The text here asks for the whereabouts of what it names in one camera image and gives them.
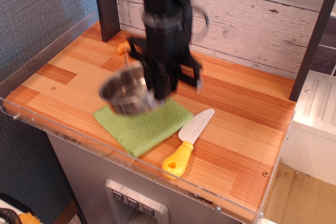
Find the clear acrylic front guard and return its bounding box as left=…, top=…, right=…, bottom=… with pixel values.
left=2, top=94, right=273, bottom=223

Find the clear acrylic guard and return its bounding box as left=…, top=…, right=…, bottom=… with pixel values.
left=2, top=94, right=273, bottom=223
left=1, top=11, right=99, bottom=98

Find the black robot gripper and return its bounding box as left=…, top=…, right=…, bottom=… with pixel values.
left=128, top=25, right=202, bottom=100

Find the white toy sink unit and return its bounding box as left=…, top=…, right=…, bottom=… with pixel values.
left=280, top=71, right=335, bottom=185

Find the stainless steel pot bowl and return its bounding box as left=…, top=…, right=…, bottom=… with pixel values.
left=99, top=51, right=166, bottom=115

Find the green cloth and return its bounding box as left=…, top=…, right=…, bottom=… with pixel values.
left=93, top=99, right=193, bottom=158

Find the dark right shelf post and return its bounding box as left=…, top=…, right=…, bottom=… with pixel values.
left=289, top=0, right=335, bottom=102

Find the silver dispenser button panel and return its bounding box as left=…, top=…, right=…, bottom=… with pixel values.
left=105, top=178, right=170, bottom=223

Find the orange object bottom left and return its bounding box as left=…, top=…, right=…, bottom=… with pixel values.
left=18, top=212, right=41, bottom=224

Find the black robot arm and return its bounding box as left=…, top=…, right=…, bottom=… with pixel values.
left=128, top=0, right=202, bottom=100

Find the orange toy croissant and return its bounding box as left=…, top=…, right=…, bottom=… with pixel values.
left=117, top=40, right=131, bottom=55

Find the toy knife yellow handle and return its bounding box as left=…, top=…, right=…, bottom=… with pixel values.
left=162, top=109, right=215, bottom=179

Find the clear acrylic left guard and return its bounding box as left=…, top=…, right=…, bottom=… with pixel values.
left=1, top=11, right=99, bottom=98

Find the grey toy fridge cabinet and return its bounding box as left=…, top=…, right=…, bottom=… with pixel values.
left=47, top=134, right=238, bottom=223

